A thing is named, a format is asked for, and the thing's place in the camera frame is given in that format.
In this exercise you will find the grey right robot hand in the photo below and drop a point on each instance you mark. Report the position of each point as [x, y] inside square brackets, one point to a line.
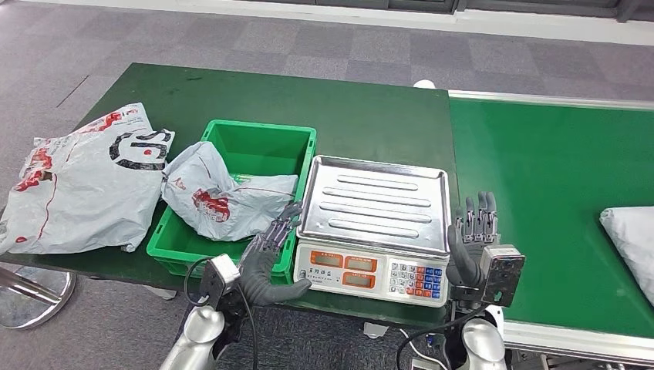
[467, 255]

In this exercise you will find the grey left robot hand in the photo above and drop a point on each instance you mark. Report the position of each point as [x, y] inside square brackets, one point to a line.
[258, 270]

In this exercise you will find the grey parcel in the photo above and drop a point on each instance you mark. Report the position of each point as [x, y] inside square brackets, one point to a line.
[219, 194]
[633, 245]

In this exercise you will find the white scale with steel tray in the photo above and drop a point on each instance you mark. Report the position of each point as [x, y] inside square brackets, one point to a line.
[378, 204]

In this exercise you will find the white table foot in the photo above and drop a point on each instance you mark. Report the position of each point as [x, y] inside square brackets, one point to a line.
[375, 330]

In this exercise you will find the white floor socket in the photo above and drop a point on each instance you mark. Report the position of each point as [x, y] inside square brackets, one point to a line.
[421, 365]

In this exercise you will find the green plastic crate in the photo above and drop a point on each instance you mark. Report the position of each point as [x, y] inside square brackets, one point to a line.
[255, 148]

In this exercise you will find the white round cap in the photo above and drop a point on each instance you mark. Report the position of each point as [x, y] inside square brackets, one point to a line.
[424, 84]

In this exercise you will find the large grey bag, black print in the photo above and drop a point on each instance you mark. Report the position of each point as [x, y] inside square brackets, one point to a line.
[87, 194]

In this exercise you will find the chrome stool base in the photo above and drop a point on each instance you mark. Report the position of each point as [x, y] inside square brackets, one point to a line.
[36, 311]

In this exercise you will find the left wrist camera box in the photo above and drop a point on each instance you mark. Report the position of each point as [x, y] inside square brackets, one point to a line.
[218, 278]

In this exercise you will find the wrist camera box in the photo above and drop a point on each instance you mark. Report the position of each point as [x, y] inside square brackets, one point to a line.
[218, 278]
[503, 276]

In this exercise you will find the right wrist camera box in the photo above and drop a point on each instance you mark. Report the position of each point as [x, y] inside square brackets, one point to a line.
[503, 276]

